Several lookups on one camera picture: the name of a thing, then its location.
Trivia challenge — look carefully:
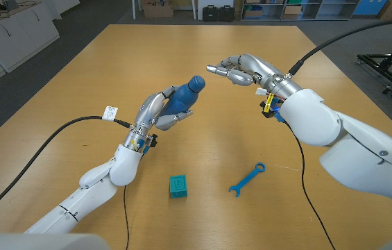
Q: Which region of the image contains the small cardboard box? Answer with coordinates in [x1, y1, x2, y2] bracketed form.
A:
[281, 4, 302, 20]

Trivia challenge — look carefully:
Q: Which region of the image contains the blue plastic wrench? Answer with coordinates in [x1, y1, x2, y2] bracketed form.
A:
[228, 162, 266, 198]

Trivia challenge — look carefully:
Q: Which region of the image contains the blue panel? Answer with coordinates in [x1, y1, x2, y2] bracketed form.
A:
[353, 0, 379, 16]

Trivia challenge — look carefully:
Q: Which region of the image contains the blue metal bottle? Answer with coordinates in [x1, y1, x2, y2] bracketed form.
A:
[156, 75, 206, 119]

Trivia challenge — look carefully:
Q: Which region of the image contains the black equipment case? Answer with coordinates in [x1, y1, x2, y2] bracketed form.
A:
[202, 4, 219, 22]
[218, 4, 235, 22]

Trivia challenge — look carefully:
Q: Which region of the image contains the black metal stand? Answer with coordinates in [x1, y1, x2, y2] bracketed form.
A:
[357, 29, 392, 112]

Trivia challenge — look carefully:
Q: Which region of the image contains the large cardboard box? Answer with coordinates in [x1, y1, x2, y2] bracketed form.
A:
[142, 0, 175, 19]

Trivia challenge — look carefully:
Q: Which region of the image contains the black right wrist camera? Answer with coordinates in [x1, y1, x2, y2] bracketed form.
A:
[259, 100, 282, 121]

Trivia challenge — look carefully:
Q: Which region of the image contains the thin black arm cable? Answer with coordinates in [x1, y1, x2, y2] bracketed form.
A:
[284, 121, 337, 250]
[123, 184, 130, 250]

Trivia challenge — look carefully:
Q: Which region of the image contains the grey metal shelf unit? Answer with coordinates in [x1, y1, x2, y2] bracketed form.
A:
[240, 0, 360, 22]

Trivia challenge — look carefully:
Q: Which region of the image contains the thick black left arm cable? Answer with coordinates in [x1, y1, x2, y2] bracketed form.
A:
[0, 106, 133, 226]

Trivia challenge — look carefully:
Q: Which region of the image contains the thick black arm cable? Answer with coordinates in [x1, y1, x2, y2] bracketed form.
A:
[0, 106, 133, 226]
[287, 17, 392, 76]

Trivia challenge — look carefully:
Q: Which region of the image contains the teal toy block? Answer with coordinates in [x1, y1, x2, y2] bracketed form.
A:
[169, 174, 188, 199]

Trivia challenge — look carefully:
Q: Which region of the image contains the white table frame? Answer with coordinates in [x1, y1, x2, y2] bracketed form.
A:
[131, 0, 198, 21]

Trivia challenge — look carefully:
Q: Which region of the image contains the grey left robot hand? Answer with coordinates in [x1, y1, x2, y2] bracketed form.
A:
[133, 85, 195, 131]

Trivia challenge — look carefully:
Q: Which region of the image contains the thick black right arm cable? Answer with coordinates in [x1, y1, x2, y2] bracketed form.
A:
[287, 17, 392, 76]

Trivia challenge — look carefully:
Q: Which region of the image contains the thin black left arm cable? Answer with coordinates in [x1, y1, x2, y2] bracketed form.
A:
[123, 184, 130, 250]

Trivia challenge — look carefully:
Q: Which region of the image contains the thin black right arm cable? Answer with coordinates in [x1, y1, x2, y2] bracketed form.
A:
[284, 121, 337, 250]

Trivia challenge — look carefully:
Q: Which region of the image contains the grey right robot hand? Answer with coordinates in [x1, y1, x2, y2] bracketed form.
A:
[205, 53, 285, 88]

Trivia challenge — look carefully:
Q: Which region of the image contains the white cabinet row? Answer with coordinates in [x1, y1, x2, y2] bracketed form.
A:
[0, 0, 60, 97]

